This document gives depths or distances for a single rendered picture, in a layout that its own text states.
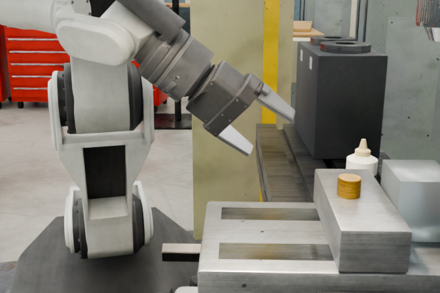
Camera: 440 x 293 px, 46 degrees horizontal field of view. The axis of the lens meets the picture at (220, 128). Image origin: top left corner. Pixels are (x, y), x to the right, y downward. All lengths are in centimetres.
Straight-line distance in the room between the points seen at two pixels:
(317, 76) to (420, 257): 47
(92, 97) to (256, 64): 127
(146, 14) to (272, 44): 151
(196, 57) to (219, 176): 163
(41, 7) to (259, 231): 45
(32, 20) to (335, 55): 49
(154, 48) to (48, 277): 77
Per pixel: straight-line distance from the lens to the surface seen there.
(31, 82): 548
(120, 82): 101
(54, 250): 145
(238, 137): 81
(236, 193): 235
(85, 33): 72
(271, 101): 72
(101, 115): 102
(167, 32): 70
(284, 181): 84
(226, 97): 72
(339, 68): 92
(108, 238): 122
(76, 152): 107
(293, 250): 50
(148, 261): 135
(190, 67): 71
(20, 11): 81
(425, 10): 46
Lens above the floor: 124
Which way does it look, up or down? 16 degrees down
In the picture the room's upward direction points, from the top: straight up
